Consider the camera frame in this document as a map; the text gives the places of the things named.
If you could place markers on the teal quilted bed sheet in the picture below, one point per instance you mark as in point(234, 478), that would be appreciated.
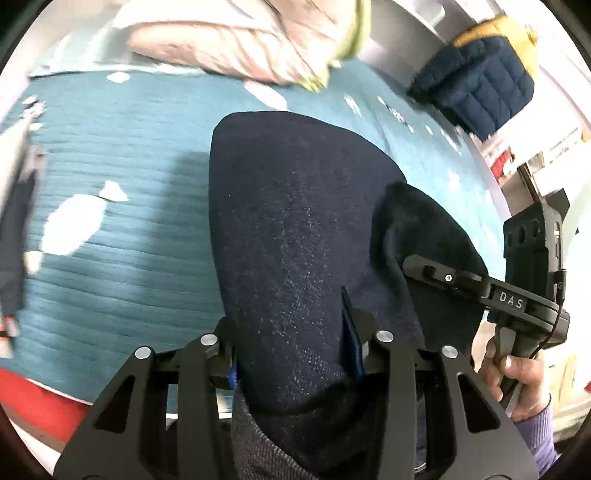
point(129, 221)

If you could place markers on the person's right hand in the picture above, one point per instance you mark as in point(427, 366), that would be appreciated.
point(526, 378)

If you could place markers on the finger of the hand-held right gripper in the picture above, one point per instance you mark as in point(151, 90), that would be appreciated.
point(443, 277)

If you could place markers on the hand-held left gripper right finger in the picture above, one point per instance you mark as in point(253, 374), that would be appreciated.
point(355, 341)

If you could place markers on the pink duvet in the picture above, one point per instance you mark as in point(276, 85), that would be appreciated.
point(231, 37)

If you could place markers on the person's right forearm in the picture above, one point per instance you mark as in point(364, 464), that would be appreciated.
point(538, 438)

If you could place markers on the red cloth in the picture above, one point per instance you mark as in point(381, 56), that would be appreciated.
point(37, 397)

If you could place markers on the yellow and navy puffer jacket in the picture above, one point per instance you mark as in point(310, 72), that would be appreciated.
point(480, 78)

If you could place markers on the red bag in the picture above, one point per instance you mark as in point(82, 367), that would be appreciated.
point(502, 160)

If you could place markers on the dark cloth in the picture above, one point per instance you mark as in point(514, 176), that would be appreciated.
point(18, 221)

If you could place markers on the dark denim jacket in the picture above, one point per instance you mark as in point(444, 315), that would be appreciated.
point(300, 258)

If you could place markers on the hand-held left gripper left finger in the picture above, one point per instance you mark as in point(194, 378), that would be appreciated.
point(212, 364)

